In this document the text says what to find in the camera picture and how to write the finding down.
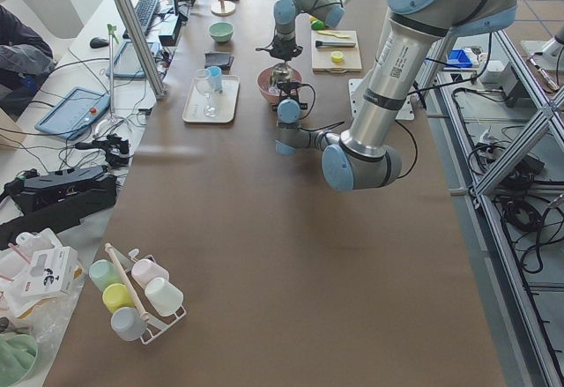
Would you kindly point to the green lime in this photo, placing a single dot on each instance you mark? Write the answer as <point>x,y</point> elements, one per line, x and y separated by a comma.
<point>316,24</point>

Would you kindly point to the steel ice scoop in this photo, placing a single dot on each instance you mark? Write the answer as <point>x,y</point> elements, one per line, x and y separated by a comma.
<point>280,73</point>

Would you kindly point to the green bowl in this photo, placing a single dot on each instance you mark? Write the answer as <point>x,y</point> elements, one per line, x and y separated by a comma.
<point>221,31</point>

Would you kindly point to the white product box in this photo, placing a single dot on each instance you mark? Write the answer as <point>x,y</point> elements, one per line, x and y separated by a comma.
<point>51,273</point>

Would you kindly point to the black computer mouse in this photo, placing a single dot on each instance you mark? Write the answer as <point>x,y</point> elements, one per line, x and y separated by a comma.
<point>98,42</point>

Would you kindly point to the cream serving tray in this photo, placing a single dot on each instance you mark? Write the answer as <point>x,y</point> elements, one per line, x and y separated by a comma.
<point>224,102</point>

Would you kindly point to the wooden cup tree stand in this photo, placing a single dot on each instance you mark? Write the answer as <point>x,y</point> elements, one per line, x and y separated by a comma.
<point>223,8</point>

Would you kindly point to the light blue cup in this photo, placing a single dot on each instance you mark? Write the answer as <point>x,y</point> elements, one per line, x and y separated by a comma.
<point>215,78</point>

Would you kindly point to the grey folded cloth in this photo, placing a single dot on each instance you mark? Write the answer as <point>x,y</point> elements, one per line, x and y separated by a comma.
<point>223,60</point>

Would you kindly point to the blue teach pendant near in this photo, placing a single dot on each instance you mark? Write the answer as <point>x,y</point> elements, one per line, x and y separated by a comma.
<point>74,113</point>

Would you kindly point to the black gripper bowl arm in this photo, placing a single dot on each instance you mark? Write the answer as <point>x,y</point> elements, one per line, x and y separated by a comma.
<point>288,93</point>

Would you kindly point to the blue teach pendant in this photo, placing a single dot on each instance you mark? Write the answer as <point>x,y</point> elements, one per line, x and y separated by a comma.
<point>126,63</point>
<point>74,113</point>

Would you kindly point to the seated person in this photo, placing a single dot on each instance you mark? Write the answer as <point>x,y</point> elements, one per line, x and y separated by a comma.
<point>26,62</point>

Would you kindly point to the black gripper scoop arm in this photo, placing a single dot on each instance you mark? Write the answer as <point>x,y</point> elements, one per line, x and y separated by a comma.
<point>282,50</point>

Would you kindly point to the half lemon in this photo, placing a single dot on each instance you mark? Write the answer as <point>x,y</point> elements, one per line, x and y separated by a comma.
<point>337,57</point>

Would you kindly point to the pink bowl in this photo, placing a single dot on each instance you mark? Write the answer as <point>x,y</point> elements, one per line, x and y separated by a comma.
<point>262,83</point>

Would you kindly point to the yellow plastic knife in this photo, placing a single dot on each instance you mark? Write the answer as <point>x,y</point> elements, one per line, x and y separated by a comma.
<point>334,34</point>

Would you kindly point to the wooden cutting board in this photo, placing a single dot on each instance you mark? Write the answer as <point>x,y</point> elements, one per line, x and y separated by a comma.
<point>320,57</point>

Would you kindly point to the silver robot arm with scoop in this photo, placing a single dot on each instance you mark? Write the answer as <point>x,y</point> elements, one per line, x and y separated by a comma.
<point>285,13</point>

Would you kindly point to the blue teach pendant far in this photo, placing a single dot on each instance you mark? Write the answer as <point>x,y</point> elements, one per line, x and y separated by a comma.
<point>126,63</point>

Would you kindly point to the steel muddler black tip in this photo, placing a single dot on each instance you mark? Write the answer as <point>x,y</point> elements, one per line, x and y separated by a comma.
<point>334,44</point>

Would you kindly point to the aluminium frame post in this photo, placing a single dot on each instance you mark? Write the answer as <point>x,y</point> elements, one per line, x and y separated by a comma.
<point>144,56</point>

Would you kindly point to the silver robot arm near bowl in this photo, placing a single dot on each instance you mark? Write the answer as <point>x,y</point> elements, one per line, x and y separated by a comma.
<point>358,157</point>

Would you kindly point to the white rack with cups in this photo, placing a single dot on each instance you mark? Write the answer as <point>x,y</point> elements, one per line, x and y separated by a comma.
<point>142,301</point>

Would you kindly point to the black keyboard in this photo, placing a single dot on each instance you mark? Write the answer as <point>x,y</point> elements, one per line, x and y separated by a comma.
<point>146,11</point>

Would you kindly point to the clear wine glass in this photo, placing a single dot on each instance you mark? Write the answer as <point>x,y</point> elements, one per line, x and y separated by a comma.
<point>205,85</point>

